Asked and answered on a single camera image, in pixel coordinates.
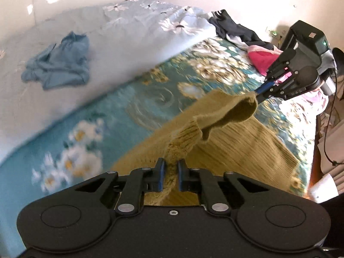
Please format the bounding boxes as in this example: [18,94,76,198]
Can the mustard yellow knit sweater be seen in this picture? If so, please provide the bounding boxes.
[113,90,298,206]

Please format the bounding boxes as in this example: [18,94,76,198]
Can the pink red garment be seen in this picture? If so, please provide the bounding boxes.
[247,45,282,76]

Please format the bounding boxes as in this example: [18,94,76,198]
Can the teal floral bed sheet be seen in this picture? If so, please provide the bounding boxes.
[0,35,318,258]

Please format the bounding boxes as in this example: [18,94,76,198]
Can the dark navy garment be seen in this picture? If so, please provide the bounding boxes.
[208,9,275,50]

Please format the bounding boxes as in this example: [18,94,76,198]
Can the blue crumpled garment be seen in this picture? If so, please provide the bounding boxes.
[21,31,90,90]

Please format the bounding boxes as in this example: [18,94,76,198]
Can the light blue floral quilt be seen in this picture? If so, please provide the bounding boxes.
[1,0,215,160]

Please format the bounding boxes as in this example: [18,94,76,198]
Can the black cable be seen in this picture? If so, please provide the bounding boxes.
[322,69,344,168]

